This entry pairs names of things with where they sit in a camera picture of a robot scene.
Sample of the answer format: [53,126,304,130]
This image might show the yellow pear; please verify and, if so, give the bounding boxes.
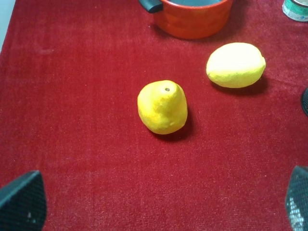
[137,80,188,135]

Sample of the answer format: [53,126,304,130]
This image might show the yellow lemon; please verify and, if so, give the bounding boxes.
[205,42,266,89]

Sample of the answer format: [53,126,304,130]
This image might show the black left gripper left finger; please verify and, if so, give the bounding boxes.
[0,170,47,231]

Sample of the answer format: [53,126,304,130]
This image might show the black mesh pen holder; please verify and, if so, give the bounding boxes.
[300,88,308,116]

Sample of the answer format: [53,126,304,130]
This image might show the small tin can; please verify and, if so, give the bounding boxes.
[282,0,308,22]

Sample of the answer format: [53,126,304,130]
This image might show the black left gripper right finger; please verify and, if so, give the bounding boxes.
[285,166,308,231]

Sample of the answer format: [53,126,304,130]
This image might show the red cooking pot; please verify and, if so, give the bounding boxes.
[139,0,233,39]

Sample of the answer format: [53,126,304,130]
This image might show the red velvet tablecloth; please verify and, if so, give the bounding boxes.
[0,0,308,231]

